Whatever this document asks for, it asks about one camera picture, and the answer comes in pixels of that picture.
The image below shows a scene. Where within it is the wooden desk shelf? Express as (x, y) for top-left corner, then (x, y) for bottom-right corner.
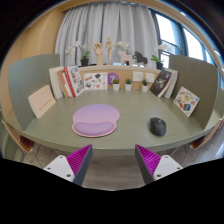
(59, 64), (171, 91)

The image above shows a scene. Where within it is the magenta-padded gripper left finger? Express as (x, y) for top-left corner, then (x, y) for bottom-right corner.
(43, 143), (94, 187)

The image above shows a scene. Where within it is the black book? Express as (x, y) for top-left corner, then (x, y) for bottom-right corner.
(149, 69), (173, 98)

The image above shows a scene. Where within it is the white illustrated sticker card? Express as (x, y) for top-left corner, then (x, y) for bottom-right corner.
(83, 72), (109, 91)

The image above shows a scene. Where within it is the grey curtain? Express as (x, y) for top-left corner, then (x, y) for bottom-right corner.
(54, 1), (159, 68)

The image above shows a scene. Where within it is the brown book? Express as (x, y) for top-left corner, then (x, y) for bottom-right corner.
(57, 68), (73, 98)

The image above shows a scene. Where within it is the dark-framed window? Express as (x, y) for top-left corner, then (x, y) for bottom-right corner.
(148, 8), (224, 91)

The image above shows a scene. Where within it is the green desk partition panel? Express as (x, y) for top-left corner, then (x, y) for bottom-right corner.
(8, 53), (61, 131)
(169, 54), (219, 130)

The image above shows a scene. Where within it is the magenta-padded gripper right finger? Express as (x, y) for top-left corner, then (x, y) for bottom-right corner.
(134, 143), (184, 185)

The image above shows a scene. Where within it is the white wall socket plate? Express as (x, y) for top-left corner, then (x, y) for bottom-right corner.
(145, 72), (156, 84)
(132, 71), (144, 82)

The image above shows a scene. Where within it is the wooden chair with red seat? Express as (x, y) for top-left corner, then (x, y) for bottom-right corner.
(1, 119), (44, 168)
(181, 116), (224, 161)

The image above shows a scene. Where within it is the pink horse figurine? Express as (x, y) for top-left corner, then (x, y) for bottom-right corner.
(117, 50), (134, 66)

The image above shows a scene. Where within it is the white food illustration card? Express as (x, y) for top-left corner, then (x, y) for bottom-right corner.
(173, 86), (201, 118)

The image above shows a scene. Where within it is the wooden hand model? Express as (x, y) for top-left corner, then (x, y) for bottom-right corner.
(92, 41), (105, 66)

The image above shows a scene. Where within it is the small succulent in white pot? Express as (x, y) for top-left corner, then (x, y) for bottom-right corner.
(111, 78), (121, 92)
(141, 79), (149, 93)
(124, 78), (133, 92)

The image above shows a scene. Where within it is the white orchid in black pot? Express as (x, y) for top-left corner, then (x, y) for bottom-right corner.
(65, 41), (91, 67)
(116, 40), (131, 56)
(149, 42), (173, 71)

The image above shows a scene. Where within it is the beige card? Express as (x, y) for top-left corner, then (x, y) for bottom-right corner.
(27, 84), (57, 119)

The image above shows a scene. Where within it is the dark grey horse figurine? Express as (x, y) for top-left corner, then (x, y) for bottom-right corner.
(133, 51), (149, 66)

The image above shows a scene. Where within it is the wooden mannequin figure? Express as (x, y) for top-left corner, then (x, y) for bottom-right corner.
(105, 36), (117, 66)

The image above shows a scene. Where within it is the purple round number sign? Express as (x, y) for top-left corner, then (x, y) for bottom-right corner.
(107, 72), (120, 87)

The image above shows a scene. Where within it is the white book stack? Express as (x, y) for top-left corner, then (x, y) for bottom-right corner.
(162, 69), (179, 99)

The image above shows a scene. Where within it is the lilac mouse pad with wrist rest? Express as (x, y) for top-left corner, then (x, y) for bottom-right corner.
(71, 103), (121, 138)

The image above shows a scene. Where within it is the black computer mouse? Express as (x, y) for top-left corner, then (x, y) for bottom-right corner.
(149, 116), (167, 137)

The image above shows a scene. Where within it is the red-edged picture magazine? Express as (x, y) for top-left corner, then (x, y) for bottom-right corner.
(63, 65), (85, 98)

